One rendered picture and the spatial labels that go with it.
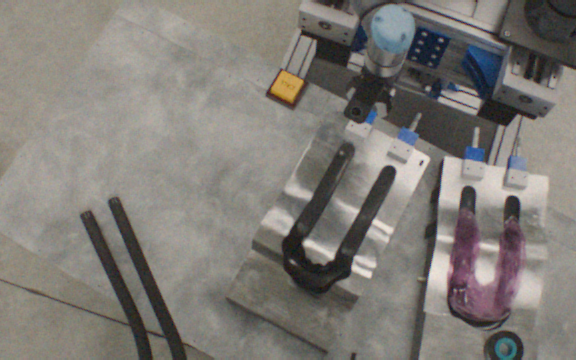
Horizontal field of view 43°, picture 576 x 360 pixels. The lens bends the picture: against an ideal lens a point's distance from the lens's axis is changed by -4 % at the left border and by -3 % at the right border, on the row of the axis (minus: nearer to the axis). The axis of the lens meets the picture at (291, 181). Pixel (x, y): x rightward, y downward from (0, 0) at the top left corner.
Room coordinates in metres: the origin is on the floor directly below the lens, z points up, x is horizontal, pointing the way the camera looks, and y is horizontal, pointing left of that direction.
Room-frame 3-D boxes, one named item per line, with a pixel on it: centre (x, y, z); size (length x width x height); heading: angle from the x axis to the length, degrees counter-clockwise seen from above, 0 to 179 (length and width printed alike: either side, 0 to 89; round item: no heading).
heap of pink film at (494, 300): (0.36, -0.45, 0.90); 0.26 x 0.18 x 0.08; 175
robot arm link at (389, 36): (0.67, -0.15, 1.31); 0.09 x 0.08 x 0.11; 29
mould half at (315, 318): (0.42, -0.10, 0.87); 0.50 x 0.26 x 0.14; 158
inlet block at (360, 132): (0.69, -0.16, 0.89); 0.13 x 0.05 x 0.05; 158
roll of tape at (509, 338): (0.17, -0.49, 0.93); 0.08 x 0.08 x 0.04
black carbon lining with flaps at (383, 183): (0.43, -0.11, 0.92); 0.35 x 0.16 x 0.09; 158
